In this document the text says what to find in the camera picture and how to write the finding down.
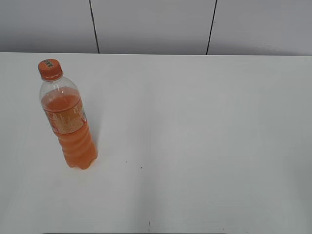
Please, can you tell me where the orange soda plastic bottle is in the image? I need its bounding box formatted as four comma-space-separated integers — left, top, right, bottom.
39, 76, 98, 170

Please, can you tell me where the orange bottle cap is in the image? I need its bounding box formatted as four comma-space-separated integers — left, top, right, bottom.
38, 59, 63, 81

